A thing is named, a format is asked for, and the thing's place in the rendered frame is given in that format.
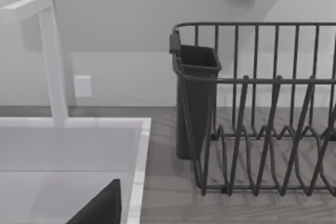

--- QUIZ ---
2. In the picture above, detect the white sink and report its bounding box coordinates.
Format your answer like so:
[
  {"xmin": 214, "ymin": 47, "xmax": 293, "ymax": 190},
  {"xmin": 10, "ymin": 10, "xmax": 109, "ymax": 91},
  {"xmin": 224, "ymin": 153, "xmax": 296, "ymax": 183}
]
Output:
[{"xmin": 0, "ymin": 117, "xmax": 152, "ymax": 224}]

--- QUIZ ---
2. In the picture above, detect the dark grey utensil holder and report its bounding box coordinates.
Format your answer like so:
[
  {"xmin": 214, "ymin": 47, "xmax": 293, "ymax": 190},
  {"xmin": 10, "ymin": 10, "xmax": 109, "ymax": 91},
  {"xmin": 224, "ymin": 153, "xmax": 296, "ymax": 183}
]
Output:
[{"xmin": 176, "ymin": 45, "xmax": 222, "ymax": 161}]

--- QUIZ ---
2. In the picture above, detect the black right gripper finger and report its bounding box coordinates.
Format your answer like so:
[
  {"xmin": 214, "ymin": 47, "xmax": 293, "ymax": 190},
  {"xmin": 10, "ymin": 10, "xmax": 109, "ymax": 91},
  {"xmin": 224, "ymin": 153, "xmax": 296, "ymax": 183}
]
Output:
[{"xmin": 65, "ymin": 178, "xmax": 122, "ymax": 224}]

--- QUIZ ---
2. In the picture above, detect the white wall socket plate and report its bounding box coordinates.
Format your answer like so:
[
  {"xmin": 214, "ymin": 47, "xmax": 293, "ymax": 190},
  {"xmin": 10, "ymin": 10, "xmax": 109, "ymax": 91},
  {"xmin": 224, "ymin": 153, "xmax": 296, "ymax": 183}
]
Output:
[{"xmin": 74, "ymin": 75, "xmax": 93, "ymax": 98}]

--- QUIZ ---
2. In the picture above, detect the dark grey wire dish rack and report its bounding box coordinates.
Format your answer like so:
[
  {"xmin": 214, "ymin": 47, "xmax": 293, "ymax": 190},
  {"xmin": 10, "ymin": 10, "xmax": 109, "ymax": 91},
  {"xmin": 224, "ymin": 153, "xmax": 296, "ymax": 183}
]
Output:
[{"xmin": 169, "ymin": 22, "xmax": 336, "ymax": 197}]

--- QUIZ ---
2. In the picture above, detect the tall white tap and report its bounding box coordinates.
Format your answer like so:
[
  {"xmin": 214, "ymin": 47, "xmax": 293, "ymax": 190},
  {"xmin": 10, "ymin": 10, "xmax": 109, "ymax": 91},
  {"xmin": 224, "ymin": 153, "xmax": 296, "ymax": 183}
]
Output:
[{"xmin": 0, "ymin": 0, "xmax": 69, "ymax": 128}]

